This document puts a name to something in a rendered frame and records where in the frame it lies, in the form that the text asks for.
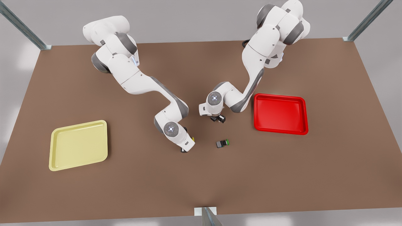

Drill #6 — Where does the red tray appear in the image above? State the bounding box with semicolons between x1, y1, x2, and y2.
253;93;309;136

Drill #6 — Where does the yellow tray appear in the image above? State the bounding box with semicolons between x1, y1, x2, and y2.
49;120;108;172

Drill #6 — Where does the silver frame post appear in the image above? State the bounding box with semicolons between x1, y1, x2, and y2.
0;2;52;51
194;207;222;226
342;0;394;42

